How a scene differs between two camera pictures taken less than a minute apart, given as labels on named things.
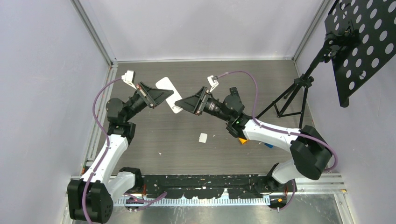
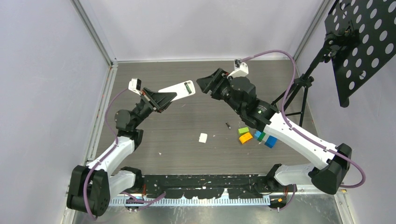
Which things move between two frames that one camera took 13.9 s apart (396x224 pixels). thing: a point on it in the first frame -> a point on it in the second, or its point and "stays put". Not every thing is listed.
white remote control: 165,84 -> 182,89
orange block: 243,140 stays put
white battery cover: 202,137 stays put
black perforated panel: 368,29 stays put
